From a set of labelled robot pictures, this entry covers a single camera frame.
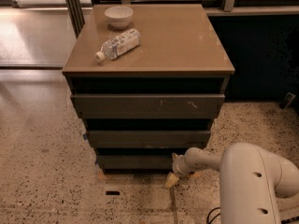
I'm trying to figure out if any brown drawer cabinet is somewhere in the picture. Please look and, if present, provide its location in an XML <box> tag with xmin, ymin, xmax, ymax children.
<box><xmin>63</xmin><ymin>5</ymin><xmax>235</xmax><ymax>159</ymax></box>

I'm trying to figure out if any small metal floor bracket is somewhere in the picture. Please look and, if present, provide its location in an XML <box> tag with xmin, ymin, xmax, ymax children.
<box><xmin>279</xmin><ymin>92</ymin><xmax>296</xmax><ymax>109</ymax></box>

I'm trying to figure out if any clear plastic water bottle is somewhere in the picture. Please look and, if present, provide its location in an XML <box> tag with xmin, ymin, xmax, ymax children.
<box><xmin>95</xmin><ymin>29</ymin><xmax>141</xmax><ymax>63</ymax></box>

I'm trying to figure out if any white ceramic bowl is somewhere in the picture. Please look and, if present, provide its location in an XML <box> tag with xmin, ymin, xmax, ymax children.
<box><xmin>105</xmin><ymin>6</ymin><xmax>134</xmax><ymax>30</ymax></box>

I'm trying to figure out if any black cable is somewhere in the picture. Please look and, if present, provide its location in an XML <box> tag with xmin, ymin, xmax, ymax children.
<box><xmin>206</xmin><ymin>206</ymin><xmax>222</xmax><ymax>224</ymax></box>

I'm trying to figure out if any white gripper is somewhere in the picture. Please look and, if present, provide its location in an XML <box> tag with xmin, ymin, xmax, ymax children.
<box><xmin>164</xmin><ymin>153</ymin><xmax>191</xmax><ymax>189</ymax></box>

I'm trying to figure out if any grey drawer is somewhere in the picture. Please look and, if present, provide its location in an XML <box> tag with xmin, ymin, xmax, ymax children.
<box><xmin>71</xmin><ymin>94</ymin><xmax>224</xmax><ymax>119</ymax></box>
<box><xmin>96</xmin><ymin>155</ymin><xmax>172</xmax><ymax>170</ymax></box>
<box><xmin>86</xmin><ymin>130</ymin><xmax>211</xmax><ymax>148</ymax></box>

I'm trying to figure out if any grey power strip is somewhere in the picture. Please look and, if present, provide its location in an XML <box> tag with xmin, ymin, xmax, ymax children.
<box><xmin>280</xmin><ymin>207</ymin><xmax>299</xmax><ymax>224</ymax></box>

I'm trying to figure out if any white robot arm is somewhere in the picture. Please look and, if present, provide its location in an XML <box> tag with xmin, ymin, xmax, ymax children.
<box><xmin>165</xmin><ymin>143</ymin><xmax>299</xmax><ymax>224</ymax></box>

